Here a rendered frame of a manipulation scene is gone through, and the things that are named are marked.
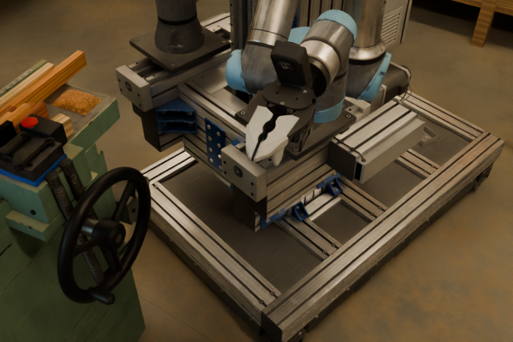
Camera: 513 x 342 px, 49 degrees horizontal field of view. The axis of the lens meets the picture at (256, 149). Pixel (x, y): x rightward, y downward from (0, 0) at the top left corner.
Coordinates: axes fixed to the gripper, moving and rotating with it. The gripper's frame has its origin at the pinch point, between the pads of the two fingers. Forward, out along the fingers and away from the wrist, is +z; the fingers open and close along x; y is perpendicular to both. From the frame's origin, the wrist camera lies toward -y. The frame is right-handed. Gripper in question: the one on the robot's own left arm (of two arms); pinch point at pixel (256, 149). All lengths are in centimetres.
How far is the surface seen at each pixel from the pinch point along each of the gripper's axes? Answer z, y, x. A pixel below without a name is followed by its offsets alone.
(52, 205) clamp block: 1, 33, 42
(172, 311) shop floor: -29, 126, 43
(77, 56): -41, 33, 67
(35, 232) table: 5, 37, 44
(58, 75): -33, 34, 67
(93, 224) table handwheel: -3, 41, 37
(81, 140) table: -20, 37, 51
